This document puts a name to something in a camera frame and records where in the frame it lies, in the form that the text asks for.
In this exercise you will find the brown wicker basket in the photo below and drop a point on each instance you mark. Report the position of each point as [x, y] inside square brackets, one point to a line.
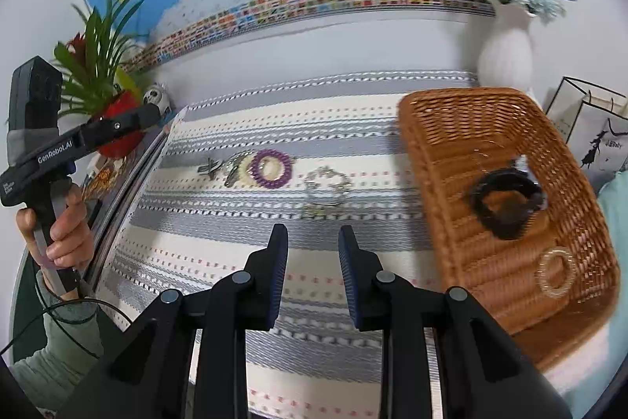
[441, 183]

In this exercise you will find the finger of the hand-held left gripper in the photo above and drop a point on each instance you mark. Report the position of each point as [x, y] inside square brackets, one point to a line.
[122, 124]

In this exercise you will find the person's left hand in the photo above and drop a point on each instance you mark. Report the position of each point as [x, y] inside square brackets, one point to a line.
[73, 237]

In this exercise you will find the thin metal hair clip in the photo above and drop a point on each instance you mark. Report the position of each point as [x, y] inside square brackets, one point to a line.
[319, 209]

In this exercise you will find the silver hair clip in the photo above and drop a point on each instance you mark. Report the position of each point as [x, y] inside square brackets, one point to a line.
[210, 167]

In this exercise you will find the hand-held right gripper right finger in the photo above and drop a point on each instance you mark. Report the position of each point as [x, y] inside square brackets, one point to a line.
[347, 264]

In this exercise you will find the person's left forearm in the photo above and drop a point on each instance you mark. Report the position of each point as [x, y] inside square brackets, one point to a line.
[59, 350]

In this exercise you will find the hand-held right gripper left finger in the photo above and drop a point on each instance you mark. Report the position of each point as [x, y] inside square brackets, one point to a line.
[280, 264]

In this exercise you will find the striped woven mat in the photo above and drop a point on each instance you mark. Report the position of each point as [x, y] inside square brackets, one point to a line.
[206, 232]

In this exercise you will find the glossy picture book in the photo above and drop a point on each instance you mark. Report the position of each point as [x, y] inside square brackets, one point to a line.
[127, 183]

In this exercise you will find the black scrunchie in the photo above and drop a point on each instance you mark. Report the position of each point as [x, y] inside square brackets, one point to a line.
[530, 198]

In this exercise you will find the small panda figurine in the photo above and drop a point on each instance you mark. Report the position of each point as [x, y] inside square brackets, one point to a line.
[156, 99]

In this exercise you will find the green plant in red pot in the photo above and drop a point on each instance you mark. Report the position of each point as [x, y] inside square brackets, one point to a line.
[117, 119]

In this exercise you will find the teal cloth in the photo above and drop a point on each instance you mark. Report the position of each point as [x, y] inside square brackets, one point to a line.
[613, 222]

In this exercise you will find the white ribbed vase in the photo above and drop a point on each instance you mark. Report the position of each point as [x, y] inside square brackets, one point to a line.
[505, 55]

